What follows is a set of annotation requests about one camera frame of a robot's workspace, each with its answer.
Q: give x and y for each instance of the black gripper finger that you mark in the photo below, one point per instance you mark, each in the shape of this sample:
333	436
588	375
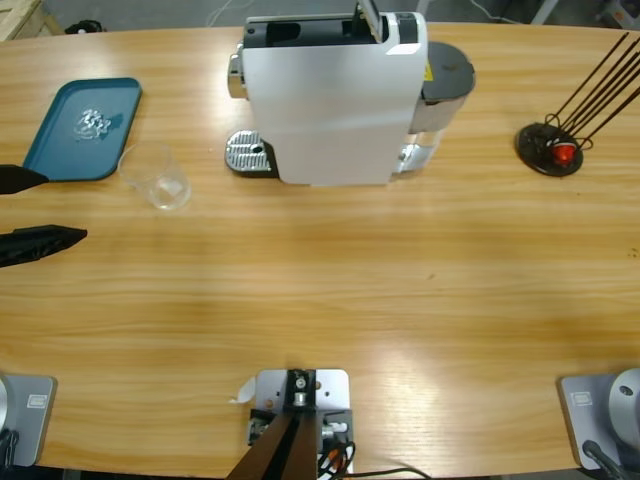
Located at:
37	245
20	179

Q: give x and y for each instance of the clear glass cup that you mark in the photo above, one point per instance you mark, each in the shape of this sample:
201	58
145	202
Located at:
165	191

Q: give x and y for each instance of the silver coffee machine lever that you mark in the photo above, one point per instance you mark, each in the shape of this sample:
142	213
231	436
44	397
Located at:
369	17

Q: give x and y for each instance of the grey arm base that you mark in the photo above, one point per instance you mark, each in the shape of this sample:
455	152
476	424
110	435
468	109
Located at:
30	420
590	420

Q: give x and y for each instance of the white capsule coffee machine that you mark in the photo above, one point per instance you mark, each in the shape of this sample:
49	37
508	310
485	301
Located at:
330	110

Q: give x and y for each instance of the red coffee capsule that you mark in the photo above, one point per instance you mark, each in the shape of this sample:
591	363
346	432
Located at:
564	154

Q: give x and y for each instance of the teal plastic tray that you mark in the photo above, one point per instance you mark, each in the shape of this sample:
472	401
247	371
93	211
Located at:
75	155

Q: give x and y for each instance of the black object on floor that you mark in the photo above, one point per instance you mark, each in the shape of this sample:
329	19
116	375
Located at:
85	26

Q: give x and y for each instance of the metal grated drip tray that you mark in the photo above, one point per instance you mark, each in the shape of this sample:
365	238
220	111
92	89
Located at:
245	152

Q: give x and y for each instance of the white paper tab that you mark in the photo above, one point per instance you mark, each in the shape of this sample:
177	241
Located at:
246	392

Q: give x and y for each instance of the clear water tank grey lid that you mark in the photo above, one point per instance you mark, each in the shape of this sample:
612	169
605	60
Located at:
447	65

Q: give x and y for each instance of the black capsule holder with rods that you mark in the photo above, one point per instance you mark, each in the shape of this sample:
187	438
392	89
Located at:
537	150

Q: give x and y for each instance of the grey orange floor equipment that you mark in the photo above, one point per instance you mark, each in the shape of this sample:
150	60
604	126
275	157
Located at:
617	12

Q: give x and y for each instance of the grey metal frame leg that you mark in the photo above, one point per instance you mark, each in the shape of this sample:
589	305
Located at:
545	10

